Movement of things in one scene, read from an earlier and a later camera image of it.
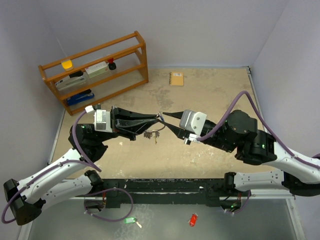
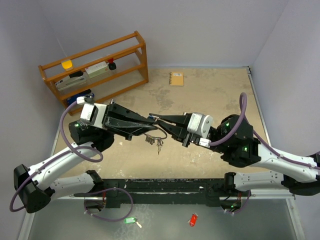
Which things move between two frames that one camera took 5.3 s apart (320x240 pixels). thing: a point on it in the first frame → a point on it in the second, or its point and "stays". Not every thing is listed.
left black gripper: [124, 122] stays
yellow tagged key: [156, 138] → [159, 146]
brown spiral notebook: [176, 79] stays
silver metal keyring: [148, 134] → [157, 137]
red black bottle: [112, 65] stays
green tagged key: [131, 220] stays
